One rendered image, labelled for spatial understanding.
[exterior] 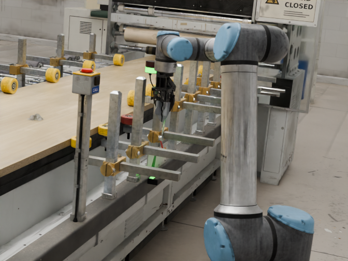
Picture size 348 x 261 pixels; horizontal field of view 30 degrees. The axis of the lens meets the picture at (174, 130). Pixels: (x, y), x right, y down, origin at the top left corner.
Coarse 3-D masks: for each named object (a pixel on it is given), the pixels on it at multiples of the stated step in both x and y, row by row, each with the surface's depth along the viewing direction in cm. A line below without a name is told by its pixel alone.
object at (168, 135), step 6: (126, 126) 301; (126, 132) 302; (144, 132) 299; (168, 132) 297; (168, 138) 296; (174, 138) 295; (180, 138) 294; (186, 138) 293; (192, 138) 292; (198, 138) 291; (204, 138) 291; (210, 138) 292; (204, 144) 291; (210, 144) 290
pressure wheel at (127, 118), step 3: (123, 114) 303; (126, 114) 303; (129, 114) 302; (132, 114) 304; (123, 117) 299; (126, 117) 298; (129, 117) 299; (132, 117) 299; (123, 120) 299; (126, 120) 298; (129, 120) 298; (132, 120) 298; (123, 123) 299; (126, 123) 298; (129, 123) 298; (129, 135) 303
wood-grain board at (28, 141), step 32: (128, 64) 471; (0, 96) 321; (32, 96) 328; (64, 96) 335; (96, 96) 343; (0, 128) 260; (32, 128) 265; (64, 128) 270; (96, 128) 277; (0, 160) 219; (32, 160) 229
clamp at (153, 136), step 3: (165, 129) 298; (150, 132) 293; (153, 132) 291; (156, 132) 291; (159, 132) 291; (147, 135) 292; (150, 135) 291; (153, 135) 290; (156, 135) 290; (150, 138) 291; (153, 138) 291; (156, 138) 290; (150, 141) 291; (153, 141) 291; (156, 141) 291; (159, 141) 293
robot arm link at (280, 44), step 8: (272, 32) 198; (280, 32) 200; (200, 40) 253; (208, 40) 251; (272, 40) 197; (280, 40) 199; (288, 40) 205; (200, 48) 252; (208, 48) 248; (272, 48) 197; (280, 48) 199; (288, 48) 206; (200, 56) 253; (208, 56) 250; (272, 56) 200; (280, 56) 202
